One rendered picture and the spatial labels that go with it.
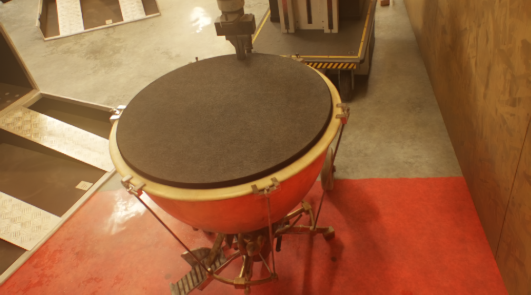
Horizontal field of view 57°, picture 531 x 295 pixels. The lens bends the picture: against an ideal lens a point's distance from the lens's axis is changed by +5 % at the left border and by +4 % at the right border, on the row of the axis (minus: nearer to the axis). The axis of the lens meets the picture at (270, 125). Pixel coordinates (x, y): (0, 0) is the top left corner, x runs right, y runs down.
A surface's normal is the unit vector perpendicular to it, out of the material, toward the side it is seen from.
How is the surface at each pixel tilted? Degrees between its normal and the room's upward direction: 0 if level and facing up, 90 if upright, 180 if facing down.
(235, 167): 0
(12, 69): 90
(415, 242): 0
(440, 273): 0
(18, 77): 90
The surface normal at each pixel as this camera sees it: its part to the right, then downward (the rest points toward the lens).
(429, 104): -0.13, -0.78
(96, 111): -0.42, 0.60
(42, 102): 0.90, 0.19
